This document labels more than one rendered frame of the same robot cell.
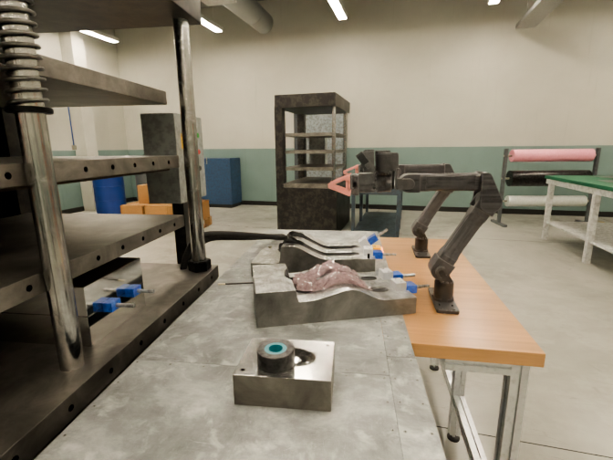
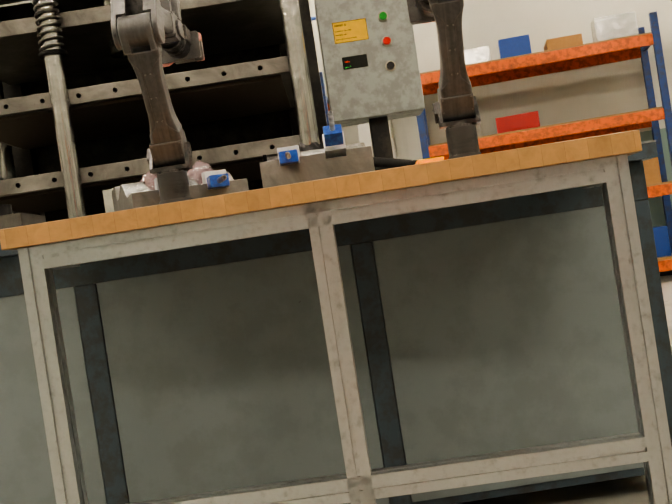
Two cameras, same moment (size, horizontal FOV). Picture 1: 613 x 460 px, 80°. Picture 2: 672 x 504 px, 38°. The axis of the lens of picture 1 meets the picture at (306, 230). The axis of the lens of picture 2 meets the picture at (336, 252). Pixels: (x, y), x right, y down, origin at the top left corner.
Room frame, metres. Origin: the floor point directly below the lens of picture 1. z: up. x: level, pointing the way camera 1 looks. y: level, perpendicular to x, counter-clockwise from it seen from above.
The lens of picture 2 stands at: (1.23, -2.48, 0.66)
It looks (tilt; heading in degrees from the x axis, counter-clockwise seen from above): 0 degrees down; 83
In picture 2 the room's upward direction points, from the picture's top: 9 degrees counter-clockwise
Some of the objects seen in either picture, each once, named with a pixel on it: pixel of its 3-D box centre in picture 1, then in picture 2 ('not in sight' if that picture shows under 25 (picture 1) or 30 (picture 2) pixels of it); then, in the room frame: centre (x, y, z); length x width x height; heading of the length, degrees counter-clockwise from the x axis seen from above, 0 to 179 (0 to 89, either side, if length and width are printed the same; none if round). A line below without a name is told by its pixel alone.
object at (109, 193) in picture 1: (109, 192); not in sight; (7.59, 4.08, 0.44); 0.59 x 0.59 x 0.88
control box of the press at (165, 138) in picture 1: (185, 263); (393, 219); (1.82, 0.63, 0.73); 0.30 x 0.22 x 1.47; 173
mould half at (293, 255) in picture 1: (315, 253); (318, 172); (1.52, -0.04, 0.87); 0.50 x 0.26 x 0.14; 83
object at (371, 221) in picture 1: (380, 200); not in sight; (5.91, -1.21, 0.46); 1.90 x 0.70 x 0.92; 164
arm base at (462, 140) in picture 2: (420, 245); (462, 144); (1.76, -0.57, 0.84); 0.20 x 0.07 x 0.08; 170
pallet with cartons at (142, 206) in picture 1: (167, 206); not in sight; (6.06, 2.33, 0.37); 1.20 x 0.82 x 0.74; 82
